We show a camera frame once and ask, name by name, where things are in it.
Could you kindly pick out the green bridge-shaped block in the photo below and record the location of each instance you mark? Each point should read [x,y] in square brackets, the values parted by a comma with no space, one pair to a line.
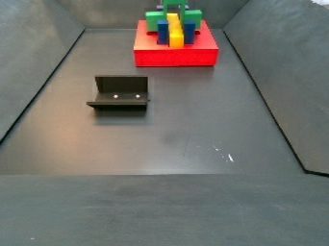
[187,14]

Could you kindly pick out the red base board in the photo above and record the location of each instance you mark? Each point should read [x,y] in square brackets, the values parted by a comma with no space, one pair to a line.
[153,55]

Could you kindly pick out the yellow long bar block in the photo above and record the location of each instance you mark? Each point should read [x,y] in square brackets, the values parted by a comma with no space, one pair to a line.
[176,33]

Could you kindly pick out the dark blue right block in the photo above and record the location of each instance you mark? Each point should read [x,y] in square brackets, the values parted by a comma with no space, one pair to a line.
[189,31]

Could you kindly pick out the dark blue block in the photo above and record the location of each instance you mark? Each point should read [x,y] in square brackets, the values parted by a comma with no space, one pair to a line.
[162,25]
[189,31]

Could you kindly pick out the dark blue left block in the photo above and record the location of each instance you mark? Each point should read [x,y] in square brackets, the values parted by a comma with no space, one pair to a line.
[162,25]

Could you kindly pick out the black U-shaped bracket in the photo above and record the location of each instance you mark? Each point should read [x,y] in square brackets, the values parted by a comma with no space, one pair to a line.
[121,91]

